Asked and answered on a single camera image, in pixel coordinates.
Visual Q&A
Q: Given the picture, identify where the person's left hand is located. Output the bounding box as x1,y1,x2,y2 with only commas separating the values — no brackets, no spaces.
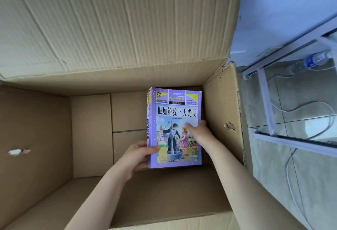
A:
116,141,160,182

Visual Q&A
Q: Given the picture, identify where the person's right hand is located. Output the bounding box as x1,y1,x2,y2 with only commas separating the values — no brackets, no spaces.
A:
185,120,216,148

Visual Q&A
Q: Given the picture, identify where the purple illustrated children's book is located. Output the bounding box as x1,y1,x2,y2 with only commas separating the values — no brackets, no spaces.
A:
146,87,203,169

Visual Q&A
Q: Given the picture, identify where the person's right forearm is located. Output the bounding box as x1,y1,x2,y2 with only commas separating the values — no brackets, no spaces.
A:
202,140,307,230

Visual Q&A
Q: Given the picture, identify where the person's left forearm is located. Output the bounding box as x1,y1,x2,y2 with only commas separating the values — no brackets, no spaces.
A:
64,162,127,230

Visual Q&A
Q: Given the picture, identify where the large brown cardboard box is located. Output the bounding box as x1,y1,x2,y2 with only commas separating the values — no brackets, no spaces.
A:
0,0,254,230

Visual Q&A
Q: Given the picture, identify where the clear plastic water bottle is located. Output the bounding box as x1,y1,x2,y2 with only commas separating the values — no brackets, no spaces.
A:
288,50,333,75

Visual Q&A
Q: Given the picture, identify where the white metal table frame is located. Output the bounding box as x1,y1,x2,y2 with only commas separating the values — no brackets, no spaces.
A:
242,14,337,158

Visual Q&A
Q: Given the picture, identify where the white power cable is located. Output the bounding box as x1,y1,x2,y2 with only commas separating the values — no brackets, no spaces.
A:
266,65,337,230

